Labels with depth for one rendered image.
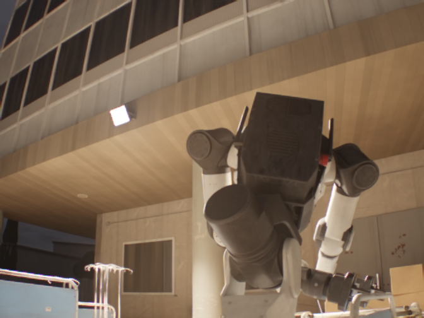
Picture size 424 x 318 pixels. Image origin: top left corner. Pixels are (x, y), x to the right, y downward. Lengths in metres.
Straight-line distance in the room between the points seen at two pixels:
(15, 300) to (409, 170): 6.60
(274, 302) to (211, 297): 5.23
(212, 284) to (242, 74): 3.04
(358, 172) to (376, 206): 6.35
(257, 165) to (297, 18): 4.87
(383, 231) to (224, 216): 6.62
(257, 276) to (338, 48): 4.02
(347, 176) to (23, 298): 2.04
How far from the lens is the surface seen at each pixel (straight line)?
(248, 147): 1.02
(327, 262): 1.43
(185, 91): 5.61
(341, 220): 1.29
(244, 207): 0.82
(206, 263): 6.14
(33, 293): 2.65
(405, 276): 4.89
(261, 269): 0.92
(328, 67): 4.69
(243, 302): 0.90
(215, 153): 1.18
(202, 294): 6.12
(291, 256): 0.93
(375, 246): 7.36
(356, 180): 1.18
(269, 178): 0.98
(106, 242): 11.03
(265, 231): 0.88
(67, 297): 2.80
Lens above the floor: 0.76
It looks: 21 degrees up
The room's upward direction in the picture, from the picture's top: 1 degrees counter-clockwise
